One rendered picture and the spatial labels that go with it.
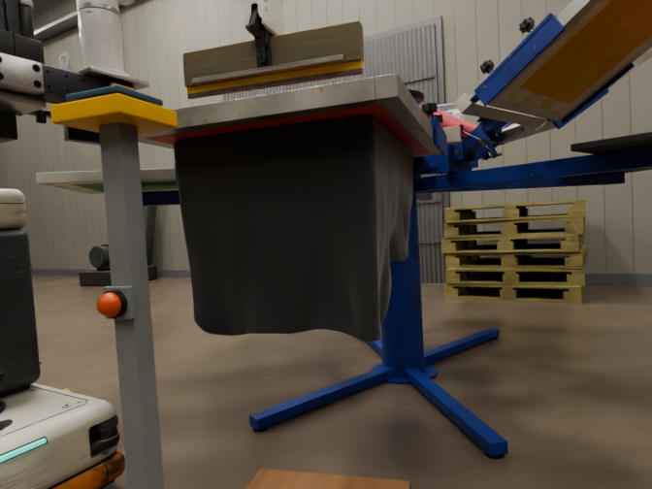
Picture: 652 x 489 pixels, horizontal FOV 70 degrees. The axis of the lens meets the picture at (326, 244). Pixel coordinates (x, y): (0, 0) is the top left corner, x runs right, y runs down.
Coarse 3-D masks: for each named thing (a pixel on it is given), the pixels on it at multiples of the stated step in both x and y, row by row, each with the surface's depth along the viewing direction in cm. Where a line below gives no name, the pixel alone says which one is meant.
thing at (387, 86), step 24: (264, 96) 83; (288, 96) 81; (312, 96) 80; (336, 96) 78; (360, 96) 77; (384, 96) 76; (408, 96) 85; (192, 120) 88; (216, 120) 86; (240, 120) 86; (264, 120) 87; (408, 120) 94; (168, 144) 105; (432, 144) 127
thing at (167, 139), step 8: (216, 128) 91; (224, 128) 92; (232, 128) 92; (240, 128) 93; (248, 128) 93; (256, 128) 93; (264, 128) 94; (160, 136) 96; (168, 136) 96; (176, 136) 97; (184, 136) 97; (192, 136) 98; (200, 136) 98; (208, 136) 99
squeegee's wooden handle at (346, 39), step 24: (336, 24) 91; (360, 24) 90; (216, 48) 100; (240, 48) 98; (288, 48) 94; (312, 48) 92; (336, 48) 91; (360, 48) 90; (192, 72) 102; (216, 72) 100
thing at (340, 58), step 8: (328, 56) 90; (336, 56) 90; (344, 56) 90; (280, 64) 93; (288, 64) 93; (296, 64) 92; (304, 64) 92; (312, 64) 91; (320, 64) 92; (328, 64) 92; (232, 72) 97; (240, 72) 97; (248, 72) 96; (256, 72) 95; (264, 72) 95; (272, 72) 95; (280, 72) 96; (192, 80) 101; (200, 80) 100; (208, 80) 99; (216, 80) 99; (224, 80) 99; (232, 80) 100
